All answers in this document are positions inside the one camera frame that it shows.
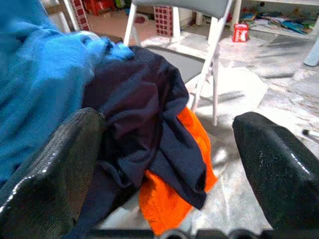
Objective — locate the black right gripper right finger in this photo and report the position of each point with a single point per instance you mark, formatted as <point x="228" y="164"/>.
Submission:
<point x="279" y="174"/>

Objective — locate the blue cloth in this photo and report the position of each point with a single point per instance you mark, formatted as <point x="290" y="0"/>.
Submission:
<point x="37" y="74"/>

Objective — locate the red white patterned panel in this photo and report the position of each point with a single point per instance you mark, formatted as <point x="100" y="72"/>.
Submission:
<point x="163" y="21"/>
<point x="81" y="17"/>

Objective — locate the white toy shelf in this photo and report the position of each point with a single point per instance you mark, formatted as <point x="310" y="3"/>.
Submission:
<point x="281" y="32"/>

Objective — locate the dark navy cloth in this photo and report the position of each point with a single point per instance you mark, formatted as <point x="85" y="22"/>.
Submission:
<point x="139" y="104"/>

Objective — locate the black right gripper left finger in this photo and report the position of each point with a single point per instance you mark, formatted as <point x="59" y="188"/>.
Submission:
<point x="49" y="179"/>

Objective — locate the red snack packet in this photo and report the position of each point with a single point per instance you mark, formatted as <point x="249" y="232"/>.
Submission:
<point x="240" y="32"/>

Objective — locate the orange cloth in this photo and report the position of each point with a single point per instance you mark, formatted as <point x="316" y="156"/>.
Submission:
<point x="162" y="204"/>

